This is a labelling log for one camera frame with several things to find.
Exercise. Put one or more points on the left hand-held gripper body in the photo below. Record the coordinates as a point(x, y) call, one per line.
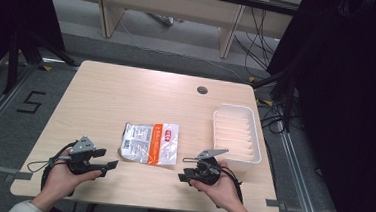
point(83, 145)

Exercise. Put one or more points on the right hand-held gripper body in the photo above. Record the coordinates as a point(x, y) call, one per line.
point(209, 169)

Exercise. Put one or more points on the person's right hand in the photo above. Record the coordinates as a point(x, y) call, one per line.
point(219, 192)

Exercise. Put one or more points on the person's left hand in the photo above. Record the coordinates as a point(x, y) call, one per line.
point(58, 181)

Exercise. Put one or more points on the white plastic container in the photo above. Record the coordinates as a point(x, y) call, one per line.
point(235, 136)

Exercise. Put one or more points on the white and orange packet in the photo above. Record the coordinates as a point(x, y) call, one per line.
point(150, 143)

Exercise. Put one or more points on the black metal stand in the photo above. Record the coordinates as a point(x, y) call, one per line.
point(13, 60)
point(285, 92)

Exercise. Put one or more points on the black curtain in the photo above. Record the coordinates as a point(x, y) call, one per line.
point(346, 107)
point(12, 13)

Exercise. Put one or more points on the light wooden desk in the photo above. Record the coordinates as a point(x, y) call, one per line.
point(169, 4)

